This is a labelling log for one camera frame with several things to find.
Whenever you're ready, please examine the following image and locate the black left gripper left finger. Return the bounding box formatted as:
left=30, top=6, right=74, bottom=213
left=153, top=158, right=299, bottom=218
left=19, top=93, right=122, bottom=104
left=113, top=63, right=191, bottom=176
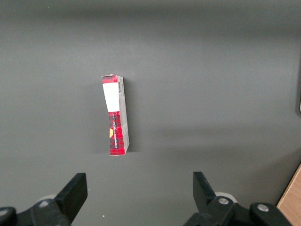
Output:
left=0, top=172, right=88, bottom=226

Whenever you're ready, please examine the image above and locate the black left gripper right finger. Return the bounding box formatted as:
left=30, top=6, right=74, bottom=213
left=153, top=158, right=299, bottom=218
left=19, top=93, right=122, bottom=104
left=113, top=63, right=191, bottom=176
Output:
left=182, top=171, right=291, bottom=226

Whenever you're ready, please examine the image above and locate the red grey cardboard box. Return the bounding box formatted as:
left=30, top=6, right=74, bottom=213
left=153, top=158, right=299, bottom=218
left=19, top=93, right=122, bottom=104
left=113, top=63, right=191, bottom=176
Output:
left=101, top=74, right=131, bottom=157

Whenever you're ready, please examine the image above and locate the wooden drawer cabinet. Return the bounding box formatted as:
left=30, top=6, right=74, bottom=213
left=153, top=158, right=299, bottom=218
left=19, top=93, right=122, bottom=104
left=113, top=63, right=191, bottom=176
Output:
left=276, top=161, right=301, bottom=226

